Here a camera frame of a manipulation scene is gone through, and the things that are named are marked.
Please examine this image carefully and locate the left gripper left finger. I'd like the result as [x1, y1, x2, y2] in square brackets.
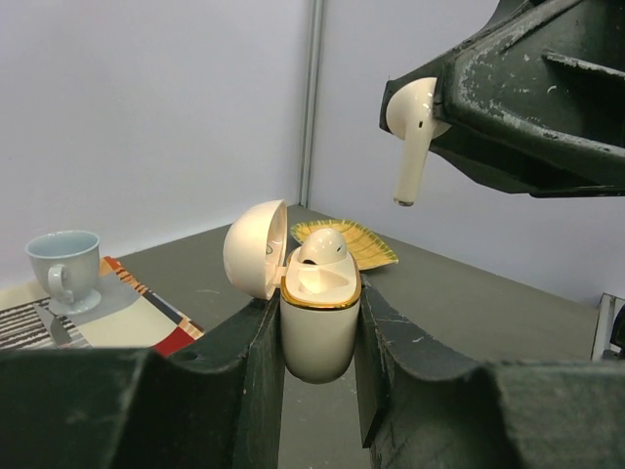
[141, 297, 285, 468]

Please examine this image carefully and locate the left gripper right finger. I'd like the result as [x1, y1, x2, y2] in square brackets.
[354, 279, 508, 468]

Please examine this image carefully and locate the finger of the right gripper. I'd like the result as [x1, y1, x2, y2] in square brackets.
[437, 1, 624, 150]
[380, 79, 624, 198]

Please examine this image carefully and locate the pink earbud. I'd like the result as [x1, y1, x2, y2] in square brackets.
[386, 77, 450, 206]
[298, 228, 348, 265]

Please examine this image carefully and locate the pink earbud case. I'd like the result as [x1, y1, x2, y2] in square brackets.
[223, 199, 361, 384]

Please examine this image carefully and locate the patchwork placemat cloth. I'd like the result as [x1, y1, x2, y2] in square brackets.
[1, 256, 204, 357]

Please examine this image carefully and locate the yellow woven basket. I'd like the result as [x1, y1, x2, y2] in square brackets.
[290, 219, 399, 271]

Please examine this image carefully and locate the light blue cup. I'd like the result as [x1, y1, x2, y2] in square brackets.
[25, 230, 102, 317]

